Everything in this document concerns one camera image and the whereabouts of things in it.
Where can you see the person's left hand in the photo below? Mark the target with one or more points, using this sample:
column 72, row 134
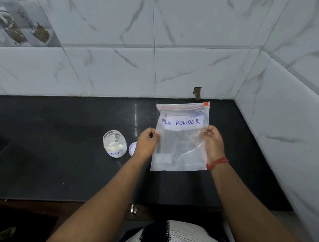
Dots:
column 144, row 144

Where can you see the person's right hand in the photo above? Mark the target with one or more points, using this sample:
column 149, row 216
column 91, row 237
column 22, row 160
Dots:
column 213, row 145

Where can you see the person's right thumb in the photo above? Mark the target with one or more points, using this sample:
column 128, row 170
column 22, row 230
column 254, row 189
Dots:
column 205, row 133

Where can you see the person's left thumb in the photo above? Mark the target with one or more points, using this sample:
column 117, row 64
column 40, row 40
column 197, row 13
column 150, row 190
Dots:
column 155, row 136

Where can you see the clear zip bag white label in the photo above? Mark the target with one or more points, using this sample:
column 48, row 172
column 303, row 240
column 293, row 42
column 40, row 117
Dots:
column 179, row 139

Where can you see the person's right forearm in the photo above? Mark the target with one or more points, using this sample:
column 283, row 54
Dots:
column 246, row 202

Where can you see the person's left forearm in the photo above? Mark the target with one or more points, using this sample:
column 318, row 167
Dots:
column 97, row 199

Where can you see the white jar lid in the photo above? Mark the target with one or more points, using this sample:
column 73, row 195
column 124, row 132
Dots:
column 132, row 148

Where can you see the red thread wristband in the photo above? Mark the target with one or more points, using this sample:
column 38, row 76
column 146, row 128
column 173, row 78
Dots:
column 217, row 163

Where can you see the clear jar with white powder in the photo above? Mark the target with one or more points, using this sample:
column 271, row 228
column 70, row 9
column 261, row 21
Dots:
column 114, row 144

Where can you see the striped black white shirt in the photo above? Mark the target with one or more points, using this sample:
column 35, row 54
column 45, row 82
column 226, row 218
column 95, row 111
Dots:
column 172, row 231

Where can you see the dark wooden cabinet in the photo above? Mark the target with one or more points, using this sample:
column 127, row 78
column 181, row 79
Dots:
column 37, row 219

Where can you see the decorative picture tile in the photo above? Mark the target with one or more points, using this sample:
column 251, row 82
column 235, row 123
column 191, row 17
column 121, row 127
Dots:
column 25, row 23

